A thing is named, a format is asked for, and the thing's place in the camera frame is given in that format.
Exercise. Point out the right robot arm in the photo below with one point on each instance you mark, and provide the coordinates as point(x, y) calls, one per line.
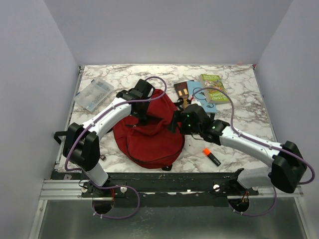
point(283, 163)

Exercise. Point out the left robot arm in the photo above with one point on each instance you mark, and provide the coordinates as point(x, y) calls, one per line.
point(82, 143)

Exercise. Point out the black metal bracket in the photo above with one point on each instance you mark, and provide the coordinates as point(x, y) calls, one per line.
point(102, 156)

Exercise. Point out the dark brown book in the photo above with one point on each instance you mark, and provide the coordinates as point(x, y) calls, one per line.
point(182, 92)

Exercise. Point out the green illustrated book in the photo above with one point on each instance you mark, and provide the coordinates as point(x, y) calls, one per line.
point(215, 89)

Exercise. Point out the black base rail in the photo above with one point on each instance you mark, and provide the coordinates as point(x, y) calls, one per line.
point(128, 190)

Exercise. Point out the aluminium extrusion rail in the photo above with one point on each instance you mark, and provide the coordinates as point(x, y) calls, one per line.
point(60, 190)

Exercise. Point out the light blue book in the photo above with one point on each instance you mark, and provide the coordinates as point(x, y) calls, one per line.
point(193, 86)

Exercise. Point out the red student backpack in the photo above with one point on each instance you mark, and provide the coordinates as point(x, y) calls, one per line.
point(149, 144)

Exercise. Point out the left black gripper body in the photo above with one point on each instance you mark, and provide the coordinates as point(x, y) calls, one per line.
point(141, 113)

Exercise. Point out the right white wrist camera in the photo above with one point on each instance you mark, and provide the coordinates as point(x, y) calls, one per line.
point(192, 100)

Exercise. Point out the orange black highlighter marker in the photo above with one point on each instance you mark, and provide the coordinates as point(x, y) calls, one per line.
point(209, 154)

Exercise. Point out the clear plastic storage box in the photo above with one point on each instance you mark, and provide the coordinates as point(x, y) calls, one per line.
point(92, 95)

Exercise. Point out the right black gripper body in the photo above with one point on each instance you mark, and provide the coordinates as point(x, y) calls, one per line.
point(187, 127)

